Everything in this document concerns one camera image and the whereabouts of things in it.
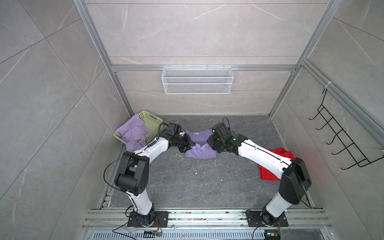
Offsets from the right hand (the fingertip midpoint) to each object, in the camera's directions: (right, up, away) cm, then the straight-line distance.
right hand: (206, 140), depth 85 cm
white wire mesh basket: (-5, +40, +15) cm, 43 cm away
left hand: (-5, -1, +1) cm, 5 cm away
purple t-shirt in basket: (-51, +5, +19) cm, 54 cm away
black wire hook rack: (+61, -5, -26) cm, 66 cm away
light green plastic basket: (-38, +11, +26) cm, 48 cm away
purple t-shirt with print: (-3, -5, -3) cm, 6 cm away
